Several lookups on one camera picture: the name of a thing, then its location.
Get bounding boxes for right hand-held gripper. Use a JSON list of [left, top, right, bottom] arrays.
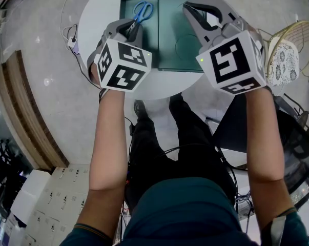
[[182, 0, 267, 95]]

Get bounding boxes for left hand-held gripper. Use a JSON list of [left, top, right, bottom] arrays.
[[87, 18, 153, 93]]

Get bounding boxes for blue-handled scissors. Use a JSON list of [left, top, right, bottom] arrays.
[[127, 0, 154, 34]]

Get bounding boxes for dark green metal container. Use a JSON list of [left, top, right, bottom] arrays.
[[157, 0, 209, 73]]

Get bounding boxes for person's right forearm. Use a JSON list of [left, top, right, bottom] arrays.
[[242, 85, 297, 230]]

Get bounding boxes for person's left forearm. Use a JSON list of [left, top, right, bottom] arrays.
[[76, 87, 127, 232]]

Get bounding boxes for person's dark left shoe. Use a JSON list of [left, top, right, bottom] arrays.
[[133, 99, 149, 121]]

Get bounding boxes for white patterned seat cushion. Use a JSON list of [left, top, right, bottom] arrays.
[[266, 43, 300, 87]]

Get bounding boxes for person's black trousers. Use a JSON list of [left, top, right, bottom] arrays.
[[125, 93, 237, 211]]

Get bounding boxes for curved wooden platform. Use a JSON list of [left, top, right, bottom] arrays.
[[0, 49, 70, 172]]

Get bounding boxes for black mesh chair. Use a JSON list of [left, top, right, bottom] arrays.
[[273, 93, 309, 210]]

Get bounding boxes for white locker cabinet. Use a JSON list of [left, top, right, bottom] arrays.
[[22, 163, 90, 246]]

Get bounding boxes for black office chairs group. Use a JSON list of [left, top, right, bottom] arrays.
[[0, 136, 26, 210]]

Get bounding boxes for white box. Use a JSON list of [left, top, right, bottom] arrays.
[[10, 169, 52, 218]]

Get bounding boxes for person's teal shirt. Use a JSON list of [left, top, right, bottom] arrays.
[[59, 177, 309, 246]]

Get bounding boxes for white floor cable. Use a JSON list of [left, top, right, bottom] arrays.
[[58, 0, 79, 51]]

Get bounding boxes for black wrist strap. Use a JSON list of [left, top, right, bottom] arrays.
[[98, 88, 110, 104]]

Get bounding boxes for gold wire chair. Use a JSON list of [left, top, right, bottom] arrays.
[[257, 20, 309, 87]]

